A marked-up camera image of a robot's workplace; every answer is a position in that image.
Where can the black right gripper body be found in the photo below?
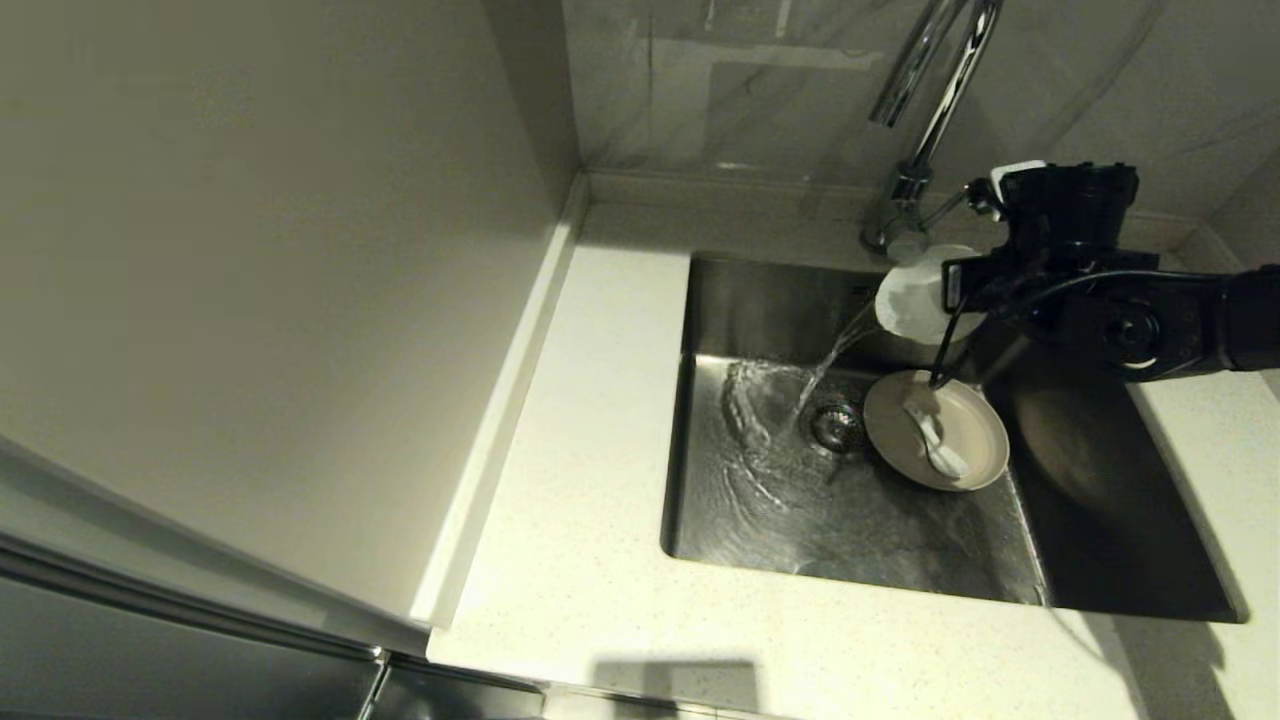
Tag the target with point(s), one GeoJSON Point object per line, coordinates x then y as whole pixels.
{"type": "Point", "coordinates": [1075, 215]}

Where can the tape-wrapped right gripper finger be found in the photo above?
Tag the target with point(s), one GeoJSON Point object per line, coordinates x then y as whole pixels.
{"type": "Point", "coordinates": [1015, 172]}

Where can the white ceramic bowl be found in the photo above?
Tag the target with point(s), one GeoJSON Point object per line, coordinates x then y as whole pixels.
{"type": "Point", "coordinates": [915, 300]}

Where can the white round plate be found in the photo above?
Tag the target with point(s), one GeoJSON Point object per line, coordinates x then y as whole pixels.
{"type": "Point", "coordinates": [975, 440]}

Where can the white ceramic soup spoon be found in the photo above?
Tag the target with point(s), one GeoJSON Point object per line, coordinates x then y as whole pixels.
{"type": "Point", "coordinates": [945, 460]}

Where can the stainless steel sink basin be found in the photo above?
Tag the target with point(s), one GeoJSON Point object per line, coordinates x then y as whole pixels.
{"type": "Point", "coordinates": [860, 530]}

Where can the chrome gooseneck faucet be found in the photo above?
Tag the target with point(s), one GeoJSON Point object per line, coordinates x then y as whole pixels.
{"type": "Point", "coordinates": [900, 200]}

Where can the round metal drain strainer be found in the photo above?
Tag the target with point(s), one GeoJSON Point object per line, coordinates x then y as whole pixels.
{"type": "Point", "coordinates": [838, 425]}

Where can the stainless steel appliance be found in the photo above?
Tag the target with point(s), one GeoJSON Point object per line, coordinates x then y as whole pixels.
{"type": "Point", "coordinates": [150, 640]}

